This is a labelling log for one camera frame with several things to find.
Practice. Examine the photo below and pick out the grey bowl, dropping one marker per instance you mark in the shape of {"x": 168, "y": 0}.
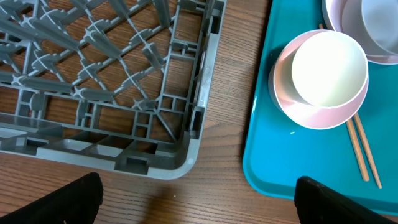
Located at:
{"x": 380, "y": 20}

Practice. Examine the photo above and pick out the wooden chopstick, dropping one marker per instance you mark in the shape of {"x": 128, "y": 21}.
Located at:
{"x": 367, "y": 149}
{"x": 357, "y": 150}

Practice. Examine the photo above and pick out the teal plastic serving tray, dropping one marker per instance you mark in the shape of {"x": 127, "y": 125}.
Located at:
{"x": 279, "y": 151}

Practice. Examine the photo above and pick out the pink bowl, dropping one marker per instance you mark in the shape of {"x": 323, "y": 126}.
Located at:
{"x": 286, "y": 98}

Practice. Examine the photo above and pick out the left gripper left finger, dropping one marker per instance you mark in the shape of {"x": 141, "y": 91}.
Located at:
{"x": 76, "y": 202}

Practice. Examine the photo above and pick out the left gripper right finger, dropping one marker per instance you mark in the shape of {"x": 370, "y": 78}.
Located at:
{"x": 317, "y": 203}

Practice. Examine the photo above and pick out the grey plastic dish rack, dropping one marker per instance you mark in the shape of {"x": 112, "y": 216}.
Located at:
{"x": 121, "y": 86}

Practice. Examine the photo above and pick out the white paper cup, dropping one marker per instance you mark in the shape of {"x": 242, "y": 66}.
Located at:
{"x": 329, "y": 69}

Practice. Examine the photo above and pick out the white round plate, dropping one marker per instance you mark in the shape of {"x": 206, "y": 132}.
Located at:
{"x": 345, "y": 16}

